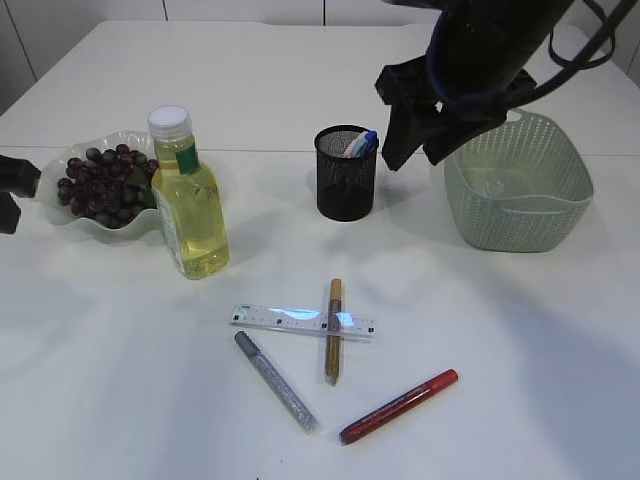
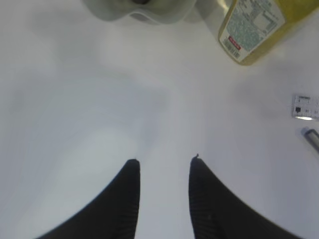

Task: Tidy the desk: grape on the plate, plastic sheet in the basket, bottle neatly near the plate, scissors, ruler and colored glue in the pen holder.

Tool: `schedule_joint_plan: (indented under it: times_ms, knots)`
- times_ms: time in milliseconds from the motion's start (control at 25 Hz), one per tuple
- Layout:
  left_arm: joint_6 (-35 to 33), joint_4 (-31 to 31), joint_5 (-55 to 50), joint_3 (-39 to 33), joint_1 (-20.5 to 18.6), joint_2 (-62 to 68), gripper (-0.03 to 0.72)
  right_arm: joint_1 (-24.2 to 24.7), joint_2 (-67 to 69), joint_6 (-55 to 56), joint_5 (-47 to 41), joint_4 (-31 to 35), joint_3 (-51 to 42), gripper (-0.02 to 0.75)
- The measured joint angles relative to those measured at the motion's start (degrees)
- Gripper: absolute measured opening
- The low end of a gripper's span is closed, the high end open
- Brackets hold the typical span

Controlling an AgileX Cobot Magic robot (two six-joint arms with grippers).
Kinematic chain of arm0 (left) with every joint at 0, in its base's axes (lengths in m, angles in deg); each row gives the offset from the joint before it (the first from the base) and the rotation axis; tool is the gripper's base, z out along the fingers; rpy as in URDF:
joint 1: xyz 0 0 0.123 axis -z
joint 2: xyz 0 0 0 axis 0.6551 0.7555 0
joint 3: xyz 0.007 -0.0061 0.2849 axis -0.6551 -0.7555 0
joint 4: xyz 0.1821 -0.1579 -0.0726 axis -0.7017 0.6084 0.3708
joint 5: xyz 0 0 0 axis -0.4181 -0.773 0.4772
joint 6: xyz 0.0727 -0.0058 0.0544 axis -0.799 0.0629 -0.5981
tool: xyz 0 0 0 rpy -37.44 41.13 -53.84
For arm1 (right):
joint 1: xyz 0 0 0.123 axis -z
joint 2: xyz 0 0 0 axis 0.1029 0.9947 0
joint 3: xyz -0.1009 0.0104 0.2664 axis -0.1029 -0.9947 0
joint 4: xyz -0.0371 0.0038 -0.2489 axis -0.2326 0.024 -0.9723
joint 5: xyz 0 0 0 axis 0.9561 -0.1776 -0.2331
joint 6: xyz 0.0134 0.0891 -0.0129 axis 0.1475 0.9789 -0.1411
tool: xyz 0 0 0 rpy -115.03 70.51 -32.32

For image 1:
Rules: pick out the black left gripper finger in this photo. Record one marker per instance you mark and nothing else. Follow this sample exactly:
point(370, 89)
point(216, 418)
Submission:
point(19, 178)

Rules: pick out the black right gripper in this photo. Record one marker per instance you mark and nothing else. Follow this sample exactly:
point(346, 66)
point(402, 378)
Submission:
point(463, 81)

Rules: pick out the blue safety scissors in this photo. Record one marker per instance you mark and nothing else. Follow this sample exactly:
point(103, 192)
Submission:
point(372, 142)

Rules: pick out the pink purple safety scissors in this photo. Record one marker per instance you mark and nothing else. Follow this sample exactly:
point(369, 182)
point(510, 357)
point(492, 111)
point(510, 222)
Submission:
point(350, 147)

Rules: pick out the clear plastic sheet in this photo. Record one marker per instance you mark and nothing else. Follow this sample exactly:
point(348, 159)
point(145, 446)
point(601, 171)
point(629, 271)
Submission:
point(494, 188)

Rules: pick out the purple grape bunch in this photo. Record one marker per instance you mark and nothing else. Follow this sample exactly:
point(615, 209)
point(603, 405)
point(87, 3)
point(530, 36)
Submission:
point(111, 186)

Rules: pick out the yellow tea bottle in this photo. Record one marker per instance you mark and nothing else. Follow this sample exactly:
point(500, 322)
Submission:
point(187, 196)

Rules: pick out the gold glitter pen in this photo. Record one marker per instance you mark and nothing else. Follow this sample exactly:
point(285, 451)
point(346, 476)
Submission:
point(333, 342)

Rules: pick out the clear plastic ruler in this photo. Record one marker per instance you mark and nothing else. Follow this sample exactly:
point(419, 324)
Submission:
point(304, 322)

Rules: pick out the red glitter pen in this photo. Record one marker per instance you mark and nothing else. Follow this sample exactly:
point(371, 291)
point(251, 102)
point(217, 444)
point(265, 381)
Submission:
point(397, 407)

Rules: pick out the silver glitter pen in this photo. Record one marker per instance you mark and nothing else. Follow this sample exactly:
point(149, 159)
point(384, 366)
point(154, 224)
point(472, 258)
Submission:
point(286, 395)

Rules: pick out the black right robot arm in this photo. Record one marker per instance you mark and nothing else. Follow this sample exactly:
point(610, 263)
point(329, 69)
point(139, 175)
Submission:
point(532, 21)

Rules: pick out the black mesh pen holder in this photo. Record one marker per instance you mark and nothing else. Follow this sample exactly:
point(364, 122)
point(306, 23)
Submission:
point(344, 186)

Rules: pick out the green woven plastic basket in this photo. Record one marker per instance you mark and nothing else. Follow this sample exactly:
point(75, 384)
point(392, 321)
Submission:
point(549, 186)

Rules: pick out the green wavy glass plate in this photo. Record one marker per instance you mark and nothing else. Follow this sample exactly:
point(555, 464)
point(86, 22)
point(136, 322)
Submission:
point(61, 216)

